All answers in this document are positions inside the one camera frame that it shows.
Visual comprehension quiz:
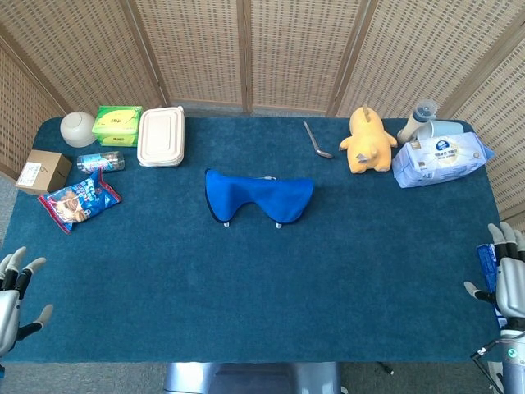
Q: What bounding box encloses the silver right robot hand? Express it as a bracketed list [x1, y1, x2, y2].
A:
[463, 221, 525, 329]

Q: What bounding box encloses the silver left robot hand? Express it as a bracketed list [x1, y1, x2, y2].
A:
[0, 245, 54, 357]

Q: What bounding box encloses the blue cloth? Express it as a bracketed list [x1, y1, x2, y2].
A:
[203, 167, 316, 225]

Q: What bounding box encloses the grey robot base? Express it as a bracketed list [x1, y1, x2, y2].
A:
[163, 362, 342, 394]

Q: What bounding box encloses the blue white toothpaste box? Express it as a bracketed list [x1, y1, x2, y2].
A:
[476, 242, 509, 329]

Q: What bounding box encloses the blue cookie snack bag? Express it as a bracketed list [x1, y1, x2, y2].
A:
[38, 167, 123, 235]

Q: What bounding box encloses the small cardboard box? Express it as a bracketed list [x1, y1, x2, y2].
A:
[15, 149, 73, 196]

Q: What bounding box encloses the white wet wipes pack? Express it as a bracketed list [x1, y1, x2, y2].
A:
[391, 131, 496, 190]

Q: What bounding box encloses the light blue cup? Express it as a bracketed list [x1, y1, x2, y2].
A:
[416, 119, 466, 143]

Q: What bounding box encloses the clear plastic snack jar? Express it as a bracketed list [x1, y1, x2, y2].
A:
[76, 150, 126, 174]

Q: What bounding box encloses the baby bottle with blue collar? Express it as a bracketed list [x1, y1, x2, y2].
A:
[396, 99, 440, 144]

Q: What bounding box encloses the white upturned bowl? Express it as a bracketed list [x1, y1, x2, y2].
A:
[60, 111, 98, 149]

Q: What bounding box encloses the yellow plush toy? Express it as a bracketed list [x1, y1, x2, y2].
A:
[339, 105, 399, 175]

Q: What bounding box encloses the green tissue pack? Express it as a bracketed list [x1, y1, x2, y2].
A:
[91, 105, 144, 148]

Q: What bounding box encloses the beige lidded lunch box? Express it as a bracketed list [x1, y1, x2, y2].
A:
[136, 105, 185, 168]

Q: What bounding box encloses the metal spoon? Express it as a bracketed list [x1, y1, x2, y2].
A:
[303, 120, 335, 159]

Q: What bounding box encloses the teal table mat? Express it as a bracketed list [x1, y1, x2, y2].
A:
[0, 117, 512, 364]

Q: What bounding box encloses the woven bamboo folding screen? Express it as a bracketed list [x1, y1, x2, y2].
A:
[0, 0, 525, 222]

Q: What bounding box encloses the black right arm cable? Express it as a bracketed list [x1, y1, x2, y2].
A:
[470, 340, 505, 394]

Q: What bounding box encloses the small wire rack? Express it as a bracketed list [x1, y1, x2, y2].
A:
[222, 175, 284, 230]

